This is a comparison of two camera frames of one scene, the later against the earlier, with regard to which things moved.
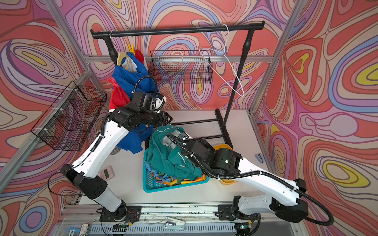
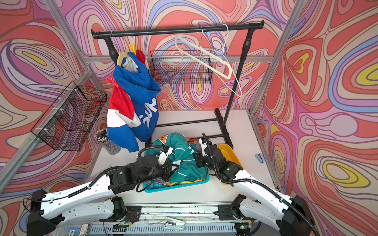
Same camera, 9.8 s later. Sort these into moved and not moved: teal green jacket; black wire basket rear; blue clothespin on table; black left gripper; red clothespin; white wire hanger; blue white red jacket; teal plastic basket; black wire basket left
Moved: white wire hanger; black left gripper; teal green jacket
Not moved: teal plastic basket; blue clothespin on table; black wire basket rear; red clothespin; black wire basket left; blue white red jacket
